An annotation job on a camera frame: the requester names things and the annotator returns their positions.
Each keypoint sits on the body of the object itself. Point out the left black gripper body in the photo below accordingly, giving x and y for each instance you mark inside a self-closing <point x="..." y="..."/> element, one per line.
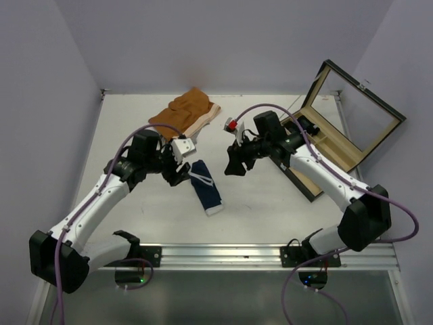
<point x="166" y="162"/>

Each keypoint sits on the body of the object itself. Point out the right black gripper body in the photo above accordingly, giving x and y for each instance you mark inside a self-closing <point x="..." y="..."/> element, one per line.
<point x="252" y="149"/>

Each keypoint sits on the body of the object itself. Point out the navy blue underwear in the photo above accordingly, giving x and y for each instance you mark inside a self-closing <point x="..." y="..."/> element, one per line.
<point x="205" y="188"/>

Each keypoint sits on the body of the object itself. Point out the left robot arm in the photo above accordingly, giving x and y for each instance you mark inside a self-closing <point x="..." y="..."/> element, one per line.
<point x="62" y="256"/>

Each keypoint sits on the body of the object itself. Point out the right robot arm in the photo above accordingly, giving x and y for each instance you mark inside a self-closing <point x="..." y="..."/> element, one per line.
<point x="365" y="210"/>

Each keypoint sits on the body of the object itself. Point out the grey underwear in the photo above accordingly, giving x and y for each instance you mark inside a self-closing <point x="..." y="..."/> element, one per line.
<point x="194" y="136"/>

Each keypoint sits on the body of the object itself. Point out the orange brown underwear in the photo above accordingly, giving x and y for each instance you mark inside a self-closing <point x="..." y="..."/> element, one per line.
<point x="188" y="113"/>

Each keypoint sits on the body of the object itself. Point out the rolled black underwear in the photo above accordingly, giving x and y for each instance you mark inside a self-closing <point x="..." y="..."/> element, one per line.
<point x="310" y="127"/>

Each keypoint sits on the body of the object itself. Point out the black compartment storage box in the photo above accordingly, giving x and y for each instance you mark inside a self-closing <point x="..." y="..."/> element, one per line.
<point x="353" y="120"/>

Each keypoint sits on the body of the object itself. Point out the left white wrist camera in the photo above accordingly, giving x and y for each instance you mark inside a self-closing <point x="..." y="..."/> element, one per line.
<point x="182" y="148"/>

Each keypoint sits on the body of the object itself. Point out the aluminium mounting rail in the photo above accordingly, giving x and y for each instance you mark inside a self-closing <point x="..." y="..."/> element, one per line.
<point x="263" y="257"/>

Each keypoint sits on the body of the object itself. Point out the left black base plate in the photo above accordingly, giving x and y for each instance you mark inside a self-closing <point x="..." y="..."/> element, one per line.
<point x="151" y="253"/>

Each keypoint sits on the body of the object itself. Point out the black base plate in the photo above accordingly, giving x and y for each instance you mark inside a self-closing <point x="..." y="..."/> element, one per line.
<point x="292" y="256"/>
<point x="151" y="253"/>

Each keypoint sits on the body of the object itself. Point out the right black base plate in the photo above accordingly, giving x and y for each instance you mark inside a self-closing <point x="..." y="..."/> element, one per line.
<point x="292" y="256"/>

